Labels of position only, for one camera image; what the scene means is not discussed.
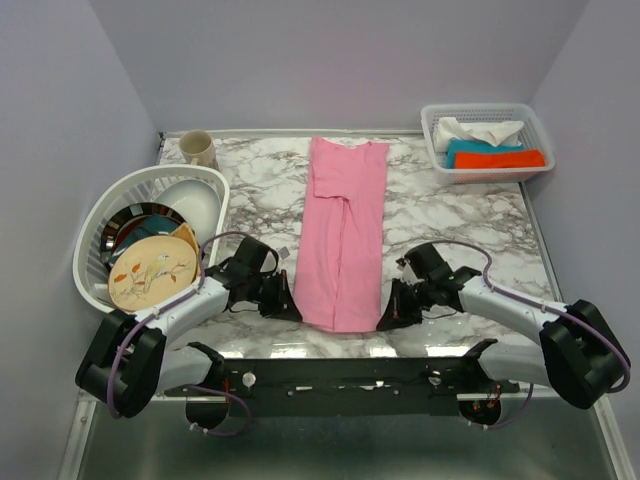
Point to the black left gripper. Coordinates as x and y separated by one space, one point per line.
283 305

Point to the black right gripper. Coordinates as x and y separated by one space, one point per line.
398 314

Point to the pink t shirt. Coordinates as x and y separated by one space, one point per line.
337 285

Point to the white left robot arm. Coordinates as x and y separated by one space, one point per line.
165 330

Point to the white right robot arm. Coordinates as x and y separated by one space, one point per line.
571 348

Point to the tan scalloped dish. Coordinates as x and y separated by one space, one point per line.
184 232

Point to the white ceramic bowl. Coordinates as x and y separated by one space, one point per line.
187 205

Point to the beige bird pattern plate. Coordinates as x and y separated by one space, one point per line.
151 271

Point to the teal ceramic plate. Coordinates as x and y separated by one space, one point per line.
153 225

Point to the teal folded t shirt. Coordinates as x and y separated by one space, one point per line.
457 145

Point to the white plastic mesh basket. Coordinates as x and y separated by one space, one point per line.
532 137

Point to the dark striped rim plate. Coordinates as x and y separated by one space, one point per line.
125 225

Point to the beige ceramic mug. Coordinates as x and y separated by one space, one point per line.
197 148

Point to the orange folded t shirt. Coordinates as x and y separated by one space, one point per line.
503 160

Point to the white oval dish basket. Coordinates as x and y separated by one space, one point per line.
151 190

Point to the white folded t shirt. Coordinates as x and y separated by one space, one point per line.
496 134

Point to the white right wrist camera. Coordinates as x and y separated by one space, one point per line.
407 274

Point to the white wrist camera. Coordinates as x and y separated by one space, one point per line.
407 274
283 252

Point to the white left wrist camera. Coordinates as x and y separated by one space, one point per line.
283 252

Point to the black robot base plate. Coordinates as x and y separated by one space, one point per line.
349 387

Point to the aluminium frame rail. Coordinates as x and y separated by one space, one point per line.
578 380

